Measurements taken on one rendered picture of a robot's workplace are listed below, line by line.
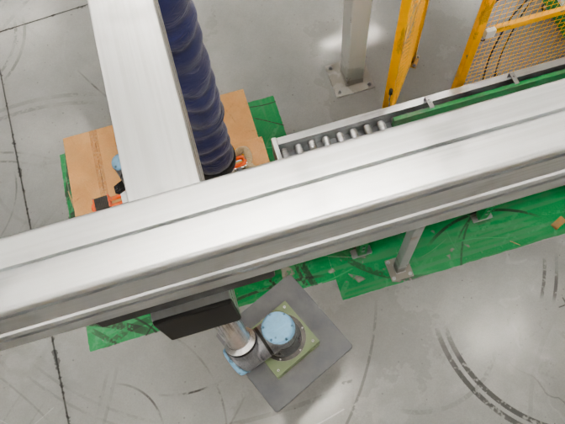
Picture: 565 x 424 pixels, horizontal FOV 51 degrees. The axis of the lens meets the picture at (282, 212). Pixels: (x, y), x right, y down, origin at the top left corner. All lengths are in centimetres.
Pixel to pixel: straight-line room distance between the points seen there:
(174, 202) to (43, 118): 430
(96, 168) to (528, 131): 337
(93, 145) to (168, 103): 308
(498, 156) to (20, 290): 49
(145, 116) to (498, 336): 335
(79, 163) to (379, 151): 338
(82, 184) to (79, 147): 27
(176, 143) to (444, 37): 418
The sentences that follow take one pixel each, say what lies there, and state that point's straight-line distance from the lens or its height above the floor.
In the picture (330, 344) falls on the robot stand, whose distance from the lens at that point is 305.
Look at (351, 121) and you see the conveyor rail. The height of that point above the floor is 59.
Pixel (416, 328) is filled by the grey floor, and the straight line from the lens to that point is 387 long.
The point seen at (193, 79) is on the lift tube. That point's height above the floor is 197.
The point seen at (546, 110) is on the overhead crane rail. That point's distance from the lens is 68.
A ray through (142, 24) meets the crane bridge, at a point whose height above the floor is 305.
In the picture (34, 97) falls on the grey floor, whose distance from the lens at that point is 502.
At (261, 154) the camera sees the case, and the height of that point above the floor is 94.
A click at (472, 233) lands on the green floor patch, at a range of 413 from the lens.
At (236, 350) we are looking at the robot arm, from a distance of 268.
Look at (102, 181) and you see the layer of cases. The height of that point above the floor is 54.
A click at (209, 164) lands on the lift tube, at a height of 131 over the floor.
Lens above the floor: 375
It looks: 67 degrees down
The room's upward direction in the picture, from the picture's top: 9 degrees counter-clockwise
